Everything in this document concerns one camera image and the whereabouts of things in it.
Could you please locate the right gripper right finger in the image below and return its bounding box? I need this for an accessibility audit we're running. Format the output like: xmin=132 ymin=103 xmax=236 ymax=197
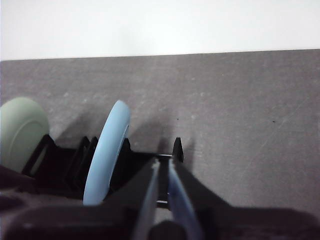
xmin=167 ymin=159 xmax=320 ymax=240

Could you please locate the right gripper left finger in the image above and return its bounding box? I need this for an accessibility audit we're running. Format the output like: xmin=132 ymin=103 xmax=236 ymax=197
xmin=0 ymin=159 xmax=160 ymax=240

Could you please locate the blue round plate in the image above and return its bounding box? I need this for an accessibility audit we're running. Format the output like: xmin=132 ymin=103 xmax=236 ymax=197
xmin=82 ymin=99 xmax=132 ymax=207

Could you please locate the green round plate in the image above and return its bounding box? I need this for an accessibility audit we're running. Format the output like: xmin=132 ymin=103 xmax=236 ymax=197
xmin=0 ymin=96 xmax=50 ymax=174

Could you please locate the black plastic plate rack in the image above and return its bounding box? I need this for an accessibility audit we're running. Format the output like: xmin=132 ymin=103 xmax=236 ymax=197
xmin=21 ymin=134 xmax=185 ymax=208

